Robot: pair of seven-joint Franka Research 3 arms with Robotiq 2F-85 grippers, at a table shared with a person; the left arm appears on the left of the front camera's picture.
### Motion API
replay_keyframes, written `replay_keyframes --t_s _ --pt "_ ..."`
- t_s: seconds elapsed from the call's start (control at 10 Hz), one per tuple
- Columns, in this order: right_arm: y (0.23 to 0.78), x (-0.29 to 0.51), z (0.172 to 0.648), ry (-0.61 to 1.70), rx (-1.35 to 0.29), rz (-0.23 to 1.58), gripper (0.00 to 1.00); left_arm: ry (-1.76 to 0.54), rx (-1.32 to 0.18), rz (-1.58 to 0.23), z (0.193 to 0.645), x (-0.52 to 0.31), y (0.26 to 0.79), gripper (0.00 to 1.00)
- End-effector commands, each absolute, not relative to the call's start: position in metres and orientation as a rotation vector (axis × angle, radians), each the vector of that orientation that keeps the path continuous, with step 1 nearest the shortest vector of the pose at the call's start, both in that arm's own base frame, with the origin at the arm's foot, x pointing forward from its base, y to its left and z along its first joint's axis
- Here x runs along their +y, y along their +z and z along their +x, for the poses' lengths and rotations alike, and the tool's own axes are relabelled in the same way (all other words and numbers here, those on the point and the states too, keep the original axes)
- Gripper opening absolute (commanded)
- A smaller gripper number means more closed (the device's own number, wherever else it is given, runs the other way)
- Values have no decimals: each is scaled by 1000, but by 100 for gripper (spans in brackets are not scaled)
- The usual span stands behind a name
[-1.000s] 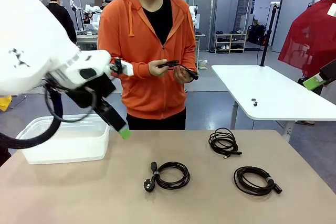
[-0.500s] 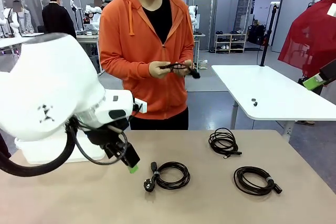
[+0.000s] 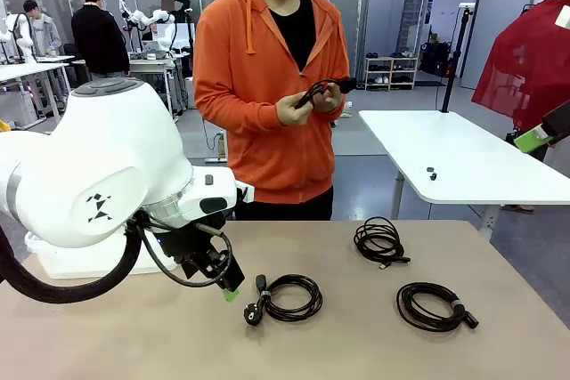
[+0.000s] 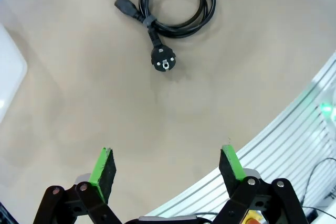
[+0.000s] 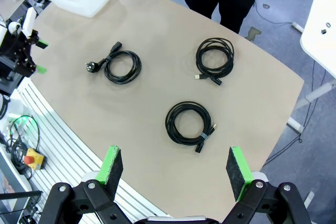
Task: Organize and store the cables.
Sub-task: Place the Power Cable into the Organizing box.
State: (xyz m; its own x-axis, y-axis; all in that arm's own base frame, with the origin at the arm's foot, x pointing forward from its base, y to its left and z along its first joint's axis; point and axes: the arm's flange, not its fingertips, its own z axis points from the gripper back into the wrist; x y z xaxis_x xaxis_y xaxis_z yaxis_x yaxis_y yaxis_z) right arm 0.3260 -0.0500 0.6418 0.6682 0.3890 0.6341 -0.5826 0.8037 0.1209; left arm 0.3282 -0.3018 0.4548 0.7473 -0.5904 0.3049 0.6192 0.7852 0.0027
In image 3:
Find black tripod pole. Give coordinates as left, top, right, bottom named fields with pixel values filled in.
left=439, top=4, right=474, bottom=114

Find black cable with chunky ends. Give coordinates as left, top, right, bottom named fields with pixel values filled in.
left=293, top=78, right=358, bottom=109

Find person in orange hoodie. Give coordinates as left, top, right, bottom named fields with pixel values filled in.
left=192, top=0, right=357, bottom=222

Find clear plastic storage container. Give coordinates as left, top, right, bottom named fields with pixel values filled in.
left=24, top=230, right=161, bottom=279

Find person's right hand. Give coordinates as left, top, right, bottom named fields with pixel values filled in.
left=275, top=94, right=314, bottom=128

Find person in grey hoodie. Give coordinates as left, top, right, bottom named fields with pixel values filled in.
left=21, top=0, right=62, bottom=59

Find grey background workbench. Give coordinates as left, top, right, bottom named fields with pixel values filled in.
left=73, top=51, right=180, bottom=119

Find person in black jacket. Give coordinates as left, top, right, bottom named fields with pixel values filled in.
left=70, top=0, right=131, bottom=86

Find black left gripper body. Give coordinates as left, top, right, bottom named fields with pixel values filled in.
left=158, top=212, right=233, bottom=264

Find red cape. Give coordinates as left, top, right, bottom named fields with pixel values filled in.
left=471, top=0, right=570, bottom=134

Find thin black wrist camera cable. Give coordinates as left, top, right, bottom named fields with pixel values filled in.
left=141, top=219, right=234, bottom=289

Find black USB cable coil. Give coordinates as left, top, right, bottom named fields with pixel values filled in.
left=353, top=215, right=412, bottom=271

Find person's left hand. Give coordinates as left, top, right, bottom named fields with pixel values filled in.
left=311, top=83, right=347, bottom=114

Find black power cable with plug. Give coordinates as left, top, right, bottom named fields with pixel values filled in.
left=242, top=273, right=325, bottom=328

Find person's right forearm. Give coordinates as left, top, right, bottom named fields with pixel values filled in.
left=194, top=79, right=286, bottom=131

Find person in dark top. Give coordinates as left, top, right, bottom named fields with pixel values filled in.
left=159, top=0, right=193, bottom=50

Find black corrugated cable conduit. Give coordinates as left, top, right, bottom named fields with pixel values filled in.
left=0, top=214, right=148, bottom=305

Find person's left forearm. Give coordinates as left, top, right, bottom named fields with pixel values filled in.
left=327, top=103, right=352, bottom=126

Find thin black background tripod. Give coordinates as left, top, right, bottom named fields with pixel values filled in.
left=183, top=8, right=198, bottom=87

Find black equipment bags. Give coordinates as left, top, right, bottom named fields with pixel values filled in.
left=420, top=40, right=456, bottom=78

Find black cable with barrel connector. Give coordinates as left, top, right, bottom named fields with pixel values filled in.
left=395, top=281, right=481, bottom=333

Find white side table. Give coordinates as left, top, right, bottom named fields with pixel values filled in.
left=358, top=109, right=570, bottom=239

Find white shoe rack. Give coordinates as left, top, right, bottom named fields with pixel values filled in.
left=364, top=55, right=419, bottom=91

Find white background desk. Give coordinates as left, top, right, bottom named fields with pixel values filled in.
left=0, top=54, right=76, bottom=131

